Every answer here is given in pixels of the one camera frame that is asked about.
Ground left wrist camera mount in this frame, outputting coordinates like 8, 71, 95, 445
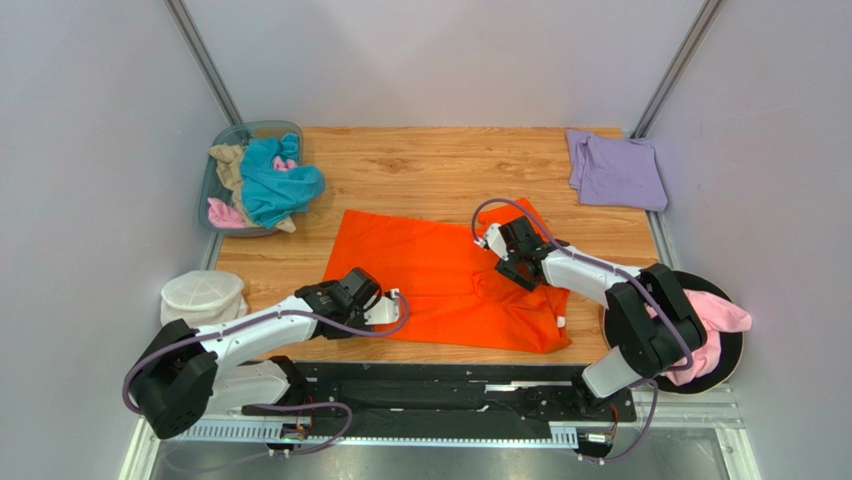
364, 289, 402, 326

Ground round black tray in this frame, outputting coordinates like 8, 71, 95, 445
582, 264, 752, 398

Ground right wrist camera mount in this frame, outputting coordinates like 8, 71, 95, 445
474, 223, 509, 261

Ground aluminium frame rail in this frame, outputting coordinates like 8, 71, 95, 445
119, 385, 760, 479

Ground orange t shirt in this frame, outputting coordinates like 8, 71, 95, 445
324, 210, 572, 354

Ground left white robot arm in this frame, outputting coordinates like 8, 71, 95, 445
122, 268, 410, 439

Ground grey plastic laundry basket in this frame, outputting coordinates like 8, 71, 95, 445
198, 121, 304, 238

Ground pink garment in basket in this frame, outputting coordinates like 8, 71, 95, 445
202, 156, 297, 233

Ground beige t shirt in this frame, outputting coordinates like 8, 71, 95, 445
207, 144, 299, 233

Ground white mesh bag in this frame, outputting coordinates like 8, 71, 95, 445
160, 270, 249, 327

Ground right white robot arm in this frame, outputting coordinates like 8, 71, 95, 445
484, 216, 708, 415

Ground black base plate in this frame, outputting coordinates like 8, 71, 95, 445
272, 356, 637, 440

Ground folded lavender t shirt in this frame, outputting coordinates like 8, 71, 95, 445
566, 129, 668, 212

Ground teal t shirt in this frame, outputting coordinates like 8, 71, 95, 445
239, 132, 326, 229

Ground pink t shirt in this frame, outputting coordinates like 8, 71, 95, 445
661, 290, 753, 393

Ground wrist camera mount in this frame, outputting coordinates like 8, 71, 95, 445
474, 223, 509, 261
364, 289, 402, 326

